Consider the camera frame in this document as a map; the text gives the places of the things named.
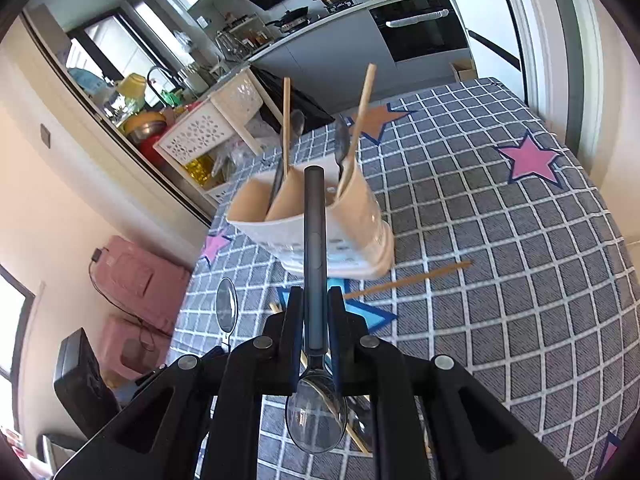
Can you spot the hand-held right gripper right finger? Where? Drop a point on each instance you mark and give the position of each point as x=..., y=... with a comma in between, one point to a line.
x=336, y=320

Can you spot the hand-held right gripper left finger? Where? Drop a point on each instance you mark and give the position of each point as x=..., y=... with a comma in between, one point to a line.
x=295, y=320

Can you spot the dark translucent plastic spoon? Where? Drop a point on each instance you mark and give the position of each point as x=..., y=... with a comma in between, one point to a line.
x=342, y=140
x=297, y=120
x=315, y=260
x=226, y=305

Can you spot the plain wooden chopstick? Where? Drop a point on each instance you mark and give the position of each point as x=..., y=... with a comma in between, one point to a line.
x=286, y=125
x=415, y=277
x=362, y=105

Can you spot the beige plastic utensil holder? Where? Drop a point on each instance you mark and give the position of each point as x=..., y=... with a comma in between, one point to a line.
x=360, y=220

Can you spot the blue patterned wooden chopstick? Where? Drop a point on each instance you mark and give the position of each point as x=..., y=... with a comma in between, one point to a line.
x=362, y=444

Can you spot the pink folding chair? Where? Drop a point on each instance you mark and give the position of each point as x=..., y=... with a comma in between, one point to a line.
x=135, y=280

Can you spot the yellow oil bottle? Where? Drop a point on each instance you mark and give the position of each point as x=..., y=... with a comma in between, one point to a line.
x=202, y=167

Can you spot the white perforated storage cart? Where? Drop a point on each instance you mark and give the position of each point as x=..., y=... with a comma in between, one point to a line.
x=200, y=135

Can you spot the dark cloth on cart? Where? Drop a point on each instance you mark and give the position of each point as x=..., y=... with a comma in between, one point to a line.
x=300, y=105

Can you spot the black box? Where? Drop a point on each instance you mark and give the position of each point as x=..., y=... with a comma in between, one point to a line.
x=82, y=380

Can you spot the stainless steel bowl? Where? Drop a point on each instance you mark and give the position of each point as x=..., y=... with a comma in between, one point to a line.
x=145, y=125

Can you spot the grey kitchen counter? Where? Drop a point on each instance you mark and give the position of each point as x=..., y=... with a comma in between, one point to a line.
x=325, y=45

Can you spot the cardboard box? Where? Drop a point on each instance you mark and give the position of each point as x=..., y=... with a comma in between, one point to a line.
x=462, y=71

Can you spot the glass kettle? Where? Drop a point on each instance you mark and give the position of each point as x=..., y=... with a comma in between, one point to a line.
x=227, y=42

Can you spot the black kitchen faucet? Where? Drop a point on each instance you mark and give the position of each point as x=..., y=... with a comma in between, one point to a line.
x=155, y=71

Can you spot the yellow plastic container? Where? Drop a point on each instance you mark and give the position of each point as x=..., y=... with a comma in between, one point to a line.
x=131, y=85

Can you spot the white spice rack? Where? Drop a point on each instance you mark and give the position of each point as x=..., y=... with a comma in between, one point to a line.
x=250, y=30

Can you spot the black built-in oven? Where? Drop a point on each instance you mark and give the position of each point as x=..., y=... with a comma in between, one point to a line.
x=425, y=40

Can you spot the black wok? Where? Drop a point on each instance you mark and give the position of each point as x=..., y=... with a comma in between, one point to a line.
x=290, y=17

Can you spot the white refrigerator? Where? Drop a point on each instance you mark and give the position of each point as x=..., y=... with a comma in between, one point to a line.
x=500, y=60

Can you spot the grey wall switch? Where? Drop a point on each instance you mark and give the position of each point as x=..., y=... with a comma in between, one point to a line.
x=46, y=135

